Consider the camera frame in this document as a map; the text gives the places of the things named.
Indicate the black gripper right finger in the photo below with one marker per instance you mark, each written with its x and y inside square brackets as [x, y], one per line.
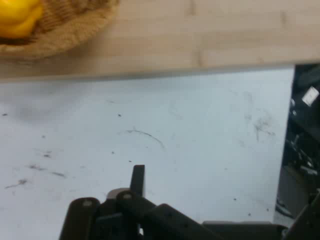
[306, 220]

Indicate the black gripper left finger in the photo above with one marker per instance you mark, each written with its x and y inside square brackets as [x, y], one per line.
[130, 207]

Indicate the light wooden board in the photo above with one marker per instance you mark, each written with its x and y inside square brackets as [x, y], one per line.
[190, 37]

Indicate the yellow bell pepper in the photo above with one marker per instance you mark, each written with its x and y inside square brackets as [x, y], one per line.
[17, 17]

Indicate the black equipment with white label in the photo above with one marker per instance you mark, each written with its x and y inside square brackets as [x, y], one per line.
[302, 130]

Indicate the woven wicker basket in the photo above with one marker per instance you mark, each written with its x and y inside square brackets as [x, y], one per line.
[67, 30]

